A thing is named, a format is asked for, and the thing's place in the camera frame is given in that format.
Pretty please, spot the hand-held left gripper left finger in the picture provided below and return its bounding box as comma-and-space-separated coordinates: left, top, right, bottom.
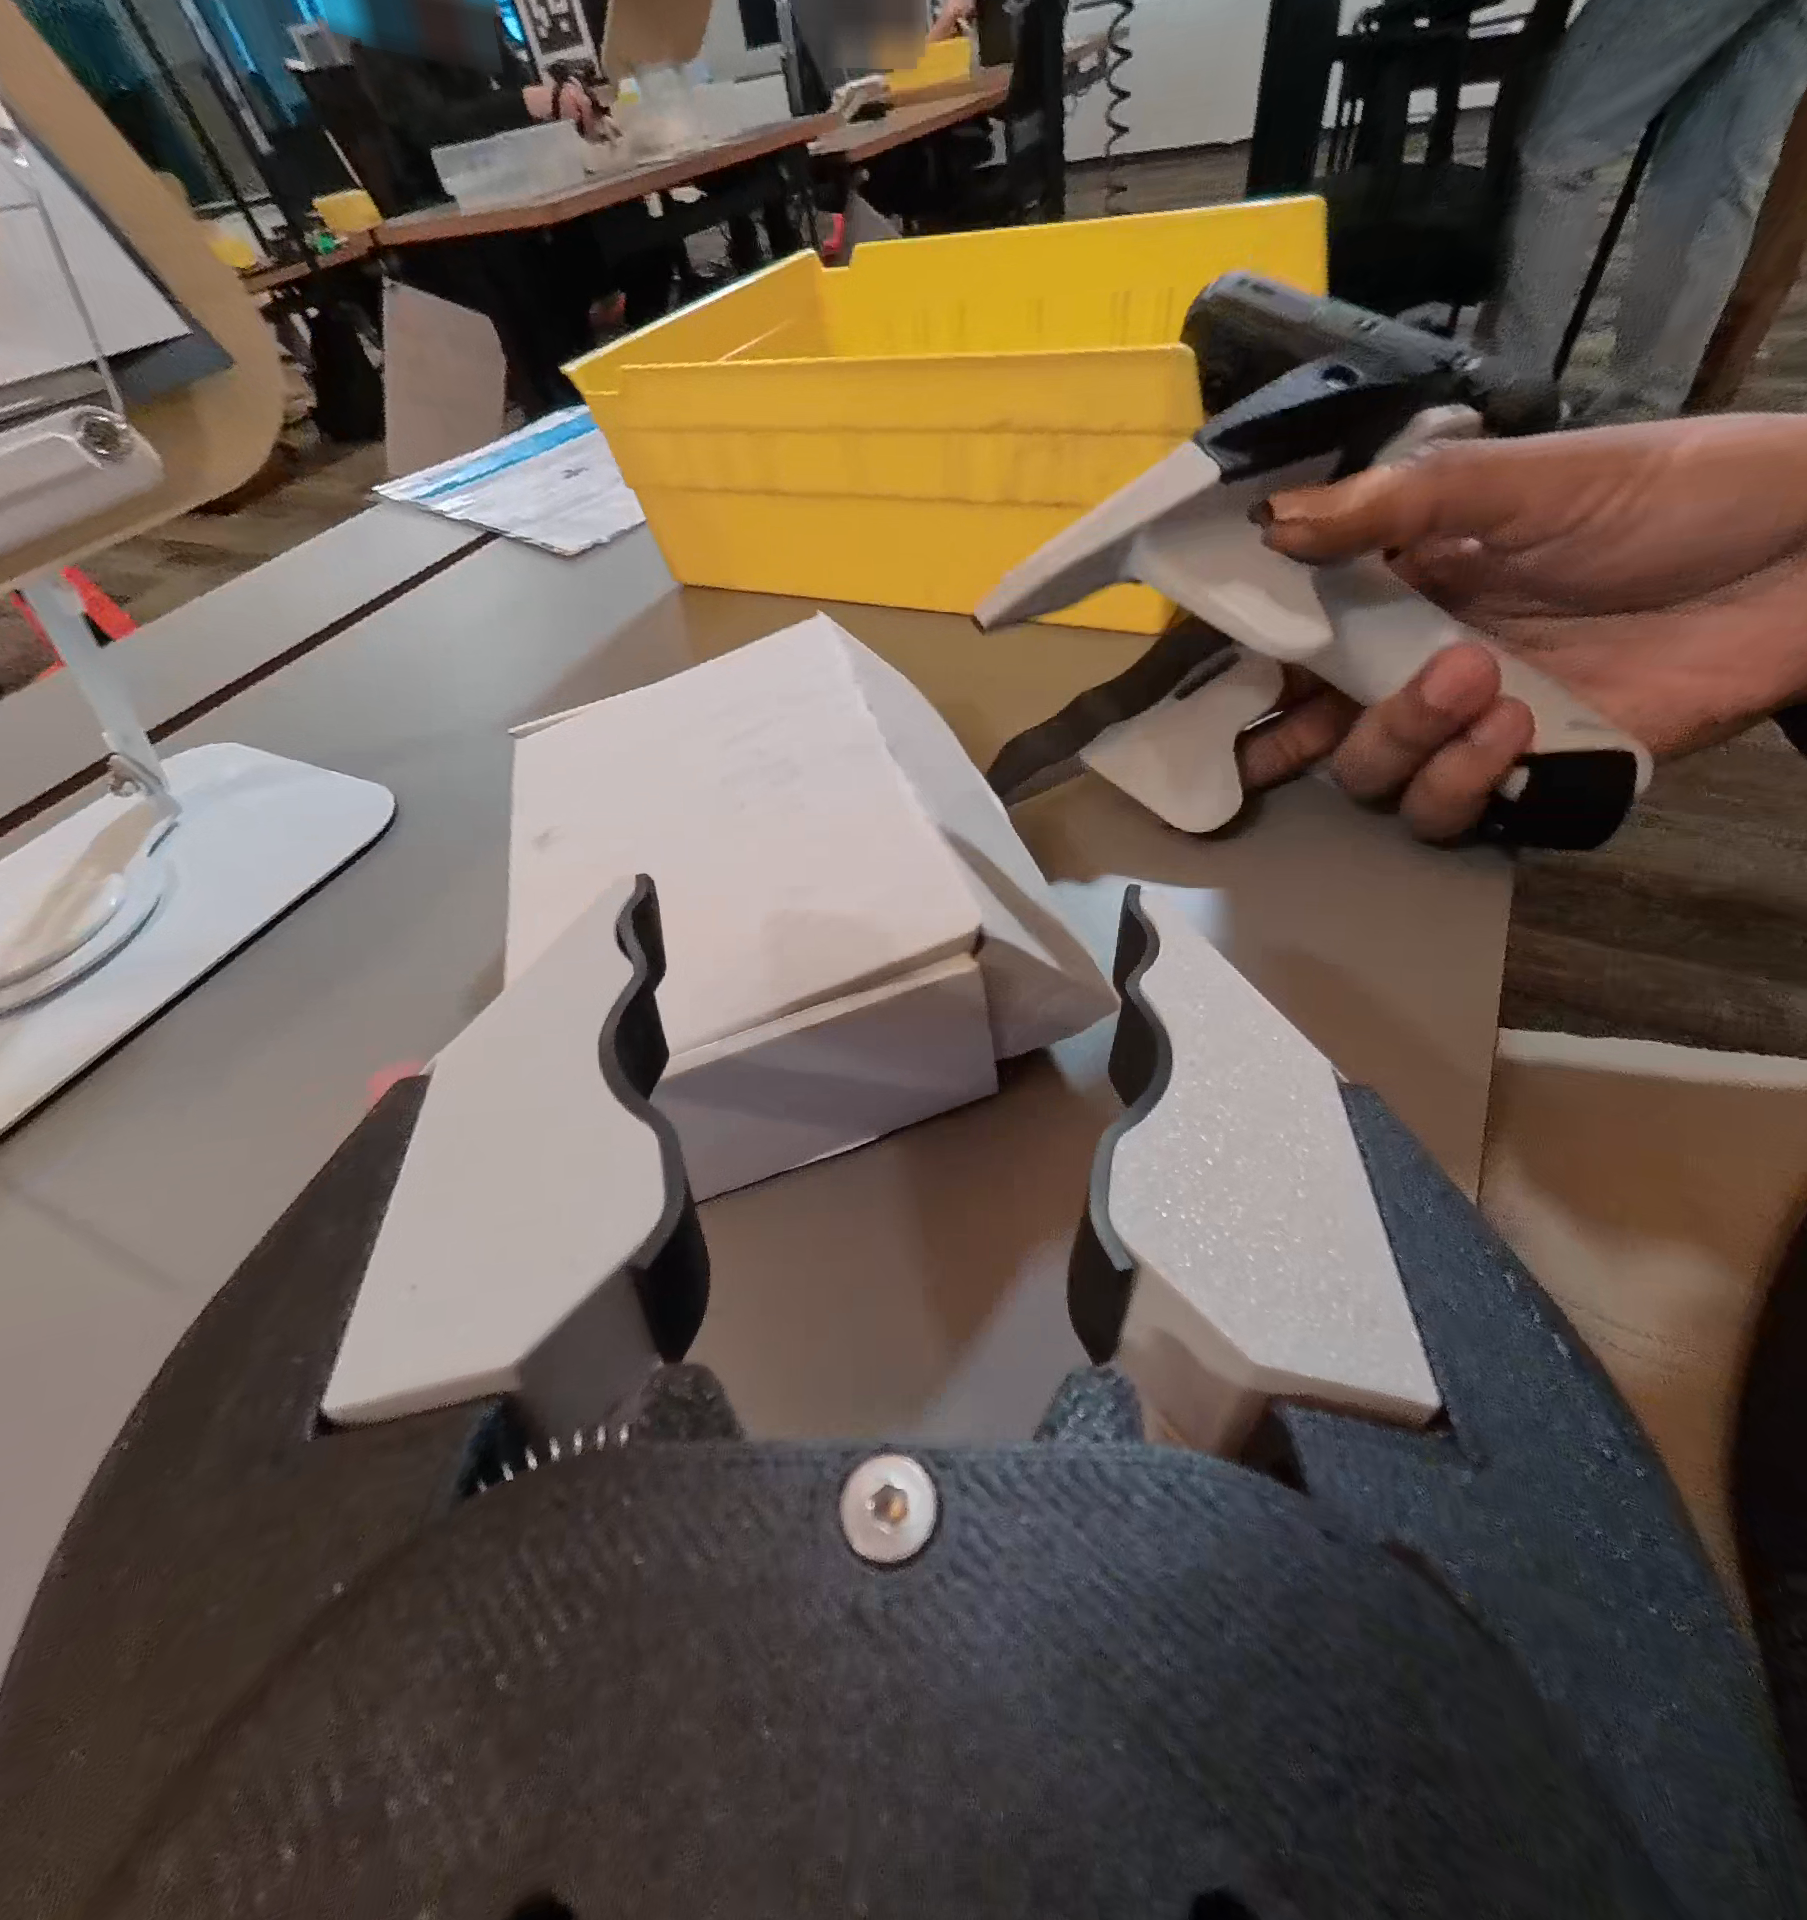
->
318, 874, 710, 1428

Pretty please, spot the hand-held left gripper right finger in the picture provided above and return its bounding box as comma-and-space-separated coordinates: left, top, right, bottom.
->
1066, 886, 1449, 1463

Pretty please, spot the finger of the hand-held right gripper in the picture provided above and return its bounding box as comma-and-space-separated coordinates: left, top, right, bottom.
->
981, 640, 1285, 837
974, 440, 1227, 632

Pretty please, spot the yellow plastic bin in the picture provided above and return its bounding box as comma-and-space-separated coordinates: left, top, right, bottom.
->
563, 192, 1330, 636

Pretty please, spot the white cardboard mailer box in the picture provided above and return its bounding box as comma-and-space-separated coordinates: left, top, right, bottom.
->
504, 608, 1123, 1205

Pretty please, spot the grey desk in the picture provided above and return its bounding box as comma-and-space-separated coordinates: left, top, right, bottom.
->
0, 494, 1513, 1802

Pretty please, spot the person's right hand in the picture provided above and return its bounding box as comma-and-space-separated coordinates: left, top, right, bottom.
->
1238, 412, 1807, 843

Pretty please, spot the person's beige trouser leg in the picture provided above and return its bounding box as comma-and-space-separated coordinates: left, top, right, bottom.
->
1481, 1032, 1807, 1654

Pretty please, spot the white sheet with blue header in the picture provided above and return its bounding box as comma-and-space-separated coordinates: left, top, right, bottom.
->
377, 402, 649, 559

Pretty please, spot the wooden background table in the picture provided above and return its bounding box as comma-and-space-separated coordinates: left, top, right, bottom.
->
373, 77, 1019, 252

